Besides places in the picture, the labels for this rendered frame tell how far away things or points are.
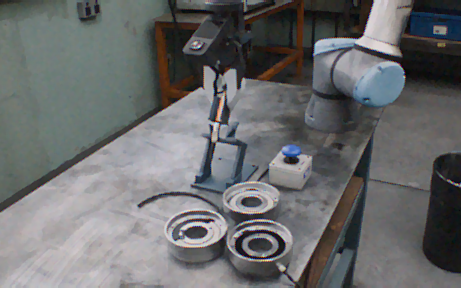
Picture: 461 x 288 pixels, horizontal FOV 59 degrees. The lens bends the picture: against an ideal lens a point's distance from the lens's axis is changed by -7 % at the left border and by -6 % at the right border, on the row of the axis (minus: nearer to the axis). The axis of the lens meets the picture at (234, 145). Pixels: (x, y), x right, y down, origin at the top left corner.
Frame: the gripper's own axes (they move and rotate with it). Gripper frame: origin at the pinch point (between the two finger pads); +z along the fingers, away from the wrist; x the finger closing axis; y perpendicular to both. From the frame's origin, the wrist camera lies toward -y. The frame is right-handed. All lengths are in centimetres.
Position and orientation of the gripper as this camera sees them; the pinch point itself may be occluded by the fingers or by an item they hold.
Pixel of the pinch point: (221, 105)
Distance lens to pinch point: 87.3
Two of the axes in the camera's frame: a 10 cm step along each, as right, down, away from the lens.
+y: 4.3, -3.9, 8.1
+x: -9.0, -1.7, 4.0
